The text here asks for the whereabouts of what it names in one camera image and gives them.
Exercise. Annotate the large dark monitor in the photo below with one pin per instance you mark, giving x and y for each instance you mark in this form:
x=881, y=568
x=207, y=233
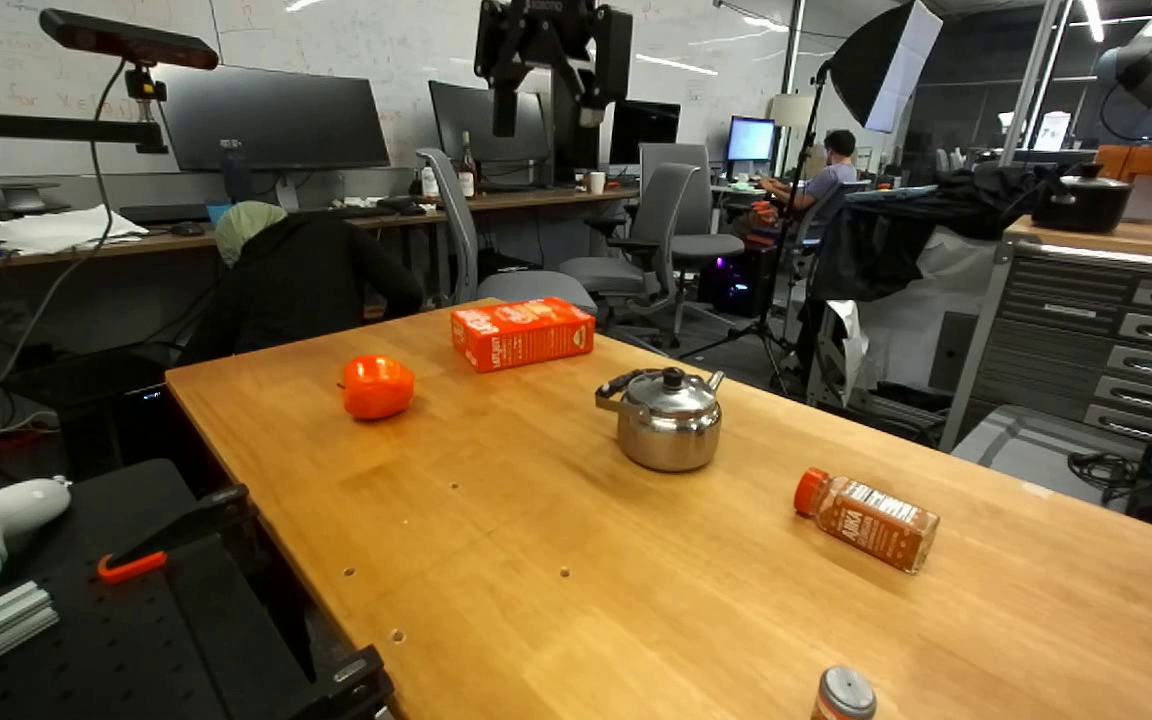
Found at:
x=271, y=120

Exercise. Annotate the grey office chair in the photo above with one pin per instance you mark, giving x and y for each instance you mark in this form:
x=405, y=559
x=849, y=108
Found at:
x=448, y=225
x=663, y=221

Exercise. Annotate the black bar camera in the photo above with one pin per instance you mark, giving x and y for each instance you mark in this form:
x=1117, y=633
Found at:
x=121, y=37

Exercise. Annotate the small dark monitor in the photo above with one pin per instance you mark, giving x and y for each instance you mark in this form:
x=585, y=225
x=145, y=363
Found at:
x=640, y=131

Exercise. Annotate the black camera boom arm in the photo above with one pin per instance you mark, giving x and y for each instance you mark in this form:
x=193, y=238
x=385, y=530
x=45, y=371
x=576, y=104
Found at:
x=40, y=131

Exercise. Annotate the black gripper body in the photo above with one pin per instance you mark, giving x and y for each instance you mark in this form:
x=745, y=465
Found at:
x=557, y=33

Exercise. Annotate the seated person in grey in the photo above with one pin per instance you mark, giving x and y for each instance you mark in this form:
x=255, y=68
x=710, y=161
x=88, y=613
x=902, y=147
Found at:
x=831, y=172

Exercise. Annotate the black cooking pot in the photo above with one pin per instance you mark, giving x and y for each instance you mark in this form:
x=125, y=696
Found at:
x=1081, y=200

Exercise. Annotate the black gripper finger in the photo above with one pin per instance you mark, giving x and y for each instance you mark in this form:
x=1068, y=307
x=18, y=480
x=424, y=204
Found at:
x=503, y=67
x=608, y=61

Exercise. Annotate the grey drawer cabinet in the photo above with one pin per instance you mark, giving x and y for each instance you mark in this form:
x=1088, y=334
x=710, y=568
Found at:
x=1099, y=340

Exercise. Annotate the dark computer monitor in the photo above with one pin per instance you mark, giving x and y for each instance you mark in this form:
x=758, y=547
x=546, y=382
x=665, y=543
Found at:
x=460, y=134

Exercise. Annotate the long wooden desk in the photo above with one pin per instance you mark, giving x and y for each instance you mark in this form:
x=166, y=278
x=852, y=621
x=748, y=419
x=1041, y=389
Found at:
x=71, y=245

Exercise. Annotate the orange plastic tomato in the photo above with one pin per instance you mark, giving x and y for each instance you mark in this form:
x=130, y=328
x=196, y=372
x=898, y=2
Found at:
x=378, y=389

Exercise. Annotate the orange spice bottle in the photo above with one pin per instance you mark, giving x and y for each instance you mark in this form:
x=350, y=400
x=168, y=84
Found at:
x=878, y=520

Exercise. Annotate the white paper stack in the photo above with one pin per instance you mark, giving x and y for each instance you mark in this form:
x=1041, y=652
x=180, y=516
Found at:
x=57, y=225

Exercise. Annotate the metal tea pot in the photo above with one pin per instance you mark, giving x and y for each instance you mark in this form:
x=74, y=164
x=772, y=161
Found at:
x=665, y=433

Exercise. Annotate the dark bottle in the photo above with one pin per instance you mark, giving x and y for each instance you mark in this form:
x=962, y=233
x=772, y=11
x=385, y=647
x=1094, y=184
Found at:
x=467, y=164

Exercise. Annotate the white cup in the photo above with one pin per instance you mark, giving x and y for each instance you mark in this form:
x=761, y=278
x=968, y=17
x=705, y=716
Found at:
x=599, y=180

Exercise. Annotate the small grey-capped jar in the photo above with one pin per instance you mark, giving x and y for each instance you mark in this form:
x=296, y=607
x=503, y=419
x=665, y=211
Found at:
x=845, y=696

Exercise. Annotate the lit blue monitor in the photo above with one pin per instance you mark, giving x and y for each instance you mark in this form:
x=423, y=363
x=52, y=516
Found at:
x=748, y=136

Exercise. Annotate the black photo softbox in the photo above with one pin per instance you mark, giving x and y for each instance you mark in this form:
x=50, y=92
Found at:
x=870, y=61

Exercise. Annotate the orange cracker box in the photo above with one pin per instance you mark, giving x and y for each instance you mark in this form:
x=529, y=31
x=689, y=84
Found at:
x=521, y=334

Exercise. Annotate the black cloth pile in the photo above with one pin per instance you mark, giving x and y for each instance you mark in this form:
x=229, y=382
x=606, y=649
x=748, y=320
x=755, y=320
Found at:
x=922, y=221

